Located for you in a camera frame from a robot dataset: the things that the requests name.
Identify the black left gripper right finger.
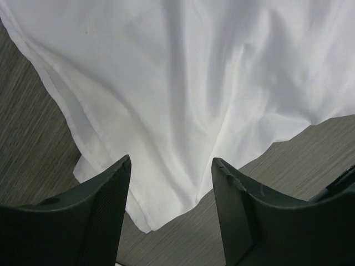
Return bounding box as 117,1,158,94
211,158,354,265

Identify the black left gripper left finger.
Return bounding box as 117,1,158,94
1,155,131,265

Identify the white long sleeve shirt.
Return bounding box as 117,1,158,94
1,1,354,233

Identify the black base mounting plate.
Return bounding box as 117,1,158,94
309,165,355,202

